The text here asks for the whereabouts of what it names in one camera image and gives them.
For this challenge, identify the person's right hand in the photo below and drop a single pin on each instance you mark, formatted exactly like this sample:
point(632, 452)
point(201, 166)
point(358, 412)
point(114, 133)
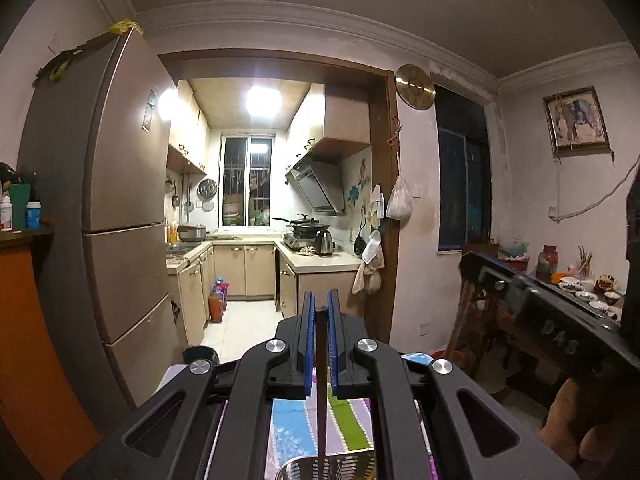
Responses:
point(570, 420)

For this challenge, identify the square kitchen ceiling light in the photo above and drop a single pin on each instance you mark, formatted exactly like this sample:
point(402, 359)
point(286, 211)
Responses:
point(263, 102)

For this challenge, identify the orange wooden cabinet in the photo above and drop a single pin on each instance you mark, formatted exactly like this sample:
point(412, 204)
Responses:
point(30, 335)

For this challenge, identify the brown refrigerator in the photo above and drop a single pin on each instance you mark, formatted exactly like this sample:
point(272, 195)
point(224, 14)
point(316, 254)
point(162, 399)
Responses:
point(125, 160)

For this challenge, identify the floral striped tablecloth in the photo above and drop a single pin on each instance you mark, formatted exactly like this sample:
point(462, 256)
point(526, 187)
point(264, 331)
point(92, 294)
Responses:
point(295, 425)

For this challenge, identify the round steel sieve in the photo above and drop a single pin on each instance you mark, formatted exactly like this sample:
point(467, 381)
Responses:
point(207, 189)

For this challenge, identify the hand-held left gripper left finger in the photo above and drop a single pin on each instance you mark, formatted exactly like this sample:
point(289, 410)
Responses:
point(310, 340)

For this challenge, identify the green plastic container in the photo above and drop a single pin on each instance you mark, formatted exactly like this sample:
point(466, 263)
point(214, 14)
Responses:
point(20, 207)

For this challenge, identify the black wok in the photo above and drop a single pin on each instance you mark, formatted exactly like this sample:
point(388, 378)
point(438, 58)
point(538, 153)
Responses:
point(310, 227)

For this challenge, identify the fridge door magnet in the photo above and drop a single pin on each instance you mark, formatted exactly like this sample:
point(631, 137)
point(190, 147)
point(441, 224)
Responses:
point(149, 110)

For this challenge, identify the steel electric kettle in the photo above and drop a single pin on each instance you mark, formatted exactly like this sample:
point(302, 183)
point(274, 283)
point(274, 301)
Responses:
point(325, 242)

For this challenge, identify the brown door frame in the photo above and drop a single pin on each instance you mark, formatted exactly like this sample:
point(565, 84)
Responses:
point(387, 185)

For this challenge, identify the dark room window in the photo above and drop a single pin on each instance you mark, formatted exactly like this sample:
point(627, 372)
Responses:
point(465, 185)

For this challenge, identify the blue label white jar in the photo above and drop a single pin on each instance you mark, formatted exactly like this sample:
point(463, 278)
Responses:
point(33, 216)

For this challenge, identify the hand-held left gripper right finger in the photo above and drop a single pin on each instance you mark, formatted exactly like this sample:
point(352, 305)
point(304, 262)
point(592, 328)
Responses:
point(333, 340)

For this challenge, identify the beige wall cabinet over sink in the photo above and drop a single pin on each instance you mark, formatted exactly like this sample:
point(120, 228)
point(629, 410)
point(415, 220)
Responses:
point(187, 130)

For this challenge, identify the barred kitchen window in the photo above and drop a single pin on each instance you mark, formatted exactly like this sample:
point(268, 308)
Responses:
point(247, 180)

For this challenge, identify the hanging beige cloth bag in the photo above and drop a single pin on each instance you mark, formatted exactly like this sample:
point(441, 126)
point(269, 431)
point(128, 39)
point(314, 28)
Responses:
point(367, 277)

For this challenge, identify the steel range hood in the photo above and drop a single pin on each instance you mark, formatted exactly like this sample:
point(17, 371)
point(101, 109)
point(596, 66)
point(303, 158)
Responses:
point(317, 187)

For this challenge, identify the oil bottles on floor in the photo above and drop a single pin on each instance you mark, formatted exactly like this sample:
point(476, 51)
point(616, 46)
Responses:
point(217, 305)

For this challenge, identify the group of white bowls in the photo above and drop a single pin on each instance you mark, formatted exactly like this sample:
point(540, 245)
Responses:
point(585, 292)

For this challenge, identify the framed elephant picture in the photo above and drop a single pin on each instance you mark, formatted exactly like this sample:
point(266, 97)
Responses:
point(576, 119)

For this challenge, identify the glass jar red lid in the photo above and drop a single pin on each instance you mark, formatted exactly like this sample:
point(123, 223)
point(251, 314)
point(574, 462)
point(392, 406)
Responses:
point(546, 265)

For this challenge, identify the yellow bag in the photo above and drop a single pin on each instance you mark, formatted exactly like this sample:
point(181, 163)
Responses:
point(125, 26)

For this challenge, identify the white bottle red label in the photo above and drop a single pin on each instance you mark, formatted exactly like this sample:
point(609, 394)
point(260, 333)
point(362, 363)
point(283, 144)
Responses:
point(5, 215)

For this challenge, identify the wooden dining chair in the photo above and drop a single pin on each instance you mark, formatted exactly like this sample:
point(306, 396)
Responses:
point(470, 320)

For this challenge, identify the dark green leafy bundle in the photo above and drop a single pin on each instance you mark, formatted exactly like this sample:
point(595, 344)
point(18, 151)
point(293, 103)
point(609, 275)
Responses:
point(65, 60)

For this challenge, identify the round gold wall clock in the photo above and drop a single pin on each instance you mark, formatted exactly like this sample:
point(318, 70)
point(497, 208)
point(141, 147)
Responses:
point(414, 86)

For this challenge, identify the beige wall cabinet over hood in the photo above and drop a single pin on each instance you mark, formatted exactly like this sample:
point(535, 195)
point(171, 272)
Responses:
point(345, 115)

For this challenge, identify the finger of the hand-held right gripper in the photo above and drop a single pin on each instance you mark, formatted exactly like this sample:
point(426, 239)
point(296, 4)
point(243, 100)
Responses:
point(487, 275)

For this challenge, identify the beige kitchen base cabinets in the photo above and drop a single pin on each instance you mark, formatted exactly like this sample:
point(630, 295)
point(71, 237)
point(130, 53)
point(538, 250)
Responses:
point(260, 270)

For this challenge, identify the hanging white plastic bag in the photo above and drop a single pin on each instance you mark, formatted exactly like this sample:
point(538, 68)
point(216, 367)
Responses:
point(400, 202)

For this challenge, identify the brown wooden chopstick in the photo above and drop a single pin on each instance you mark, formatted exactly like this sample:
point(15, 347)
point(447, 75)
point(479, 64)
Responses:
point(321, 385)

